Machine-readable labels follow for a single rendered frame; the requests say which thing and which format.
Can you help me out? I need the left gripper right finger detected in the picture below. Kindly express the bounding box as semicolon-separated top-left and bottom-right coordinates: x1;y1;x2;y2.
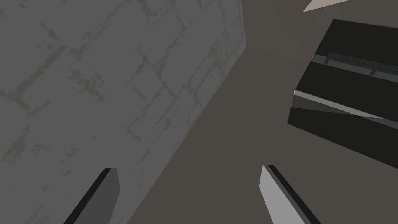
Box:
259;164;322;224

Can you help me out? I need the black oven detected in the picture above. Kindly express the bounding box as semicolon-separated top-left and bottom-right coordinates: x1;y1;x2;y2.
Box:
287;18;398;170

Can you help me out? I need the grey oven door handle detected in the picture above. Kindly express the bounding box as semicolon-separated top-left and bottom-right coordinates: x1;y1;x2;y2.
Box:
323;52;398;76

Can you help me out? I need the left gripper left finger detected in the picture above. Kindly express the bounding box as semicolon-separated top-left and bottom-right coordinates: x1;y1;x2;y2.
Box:
63;168;120;224

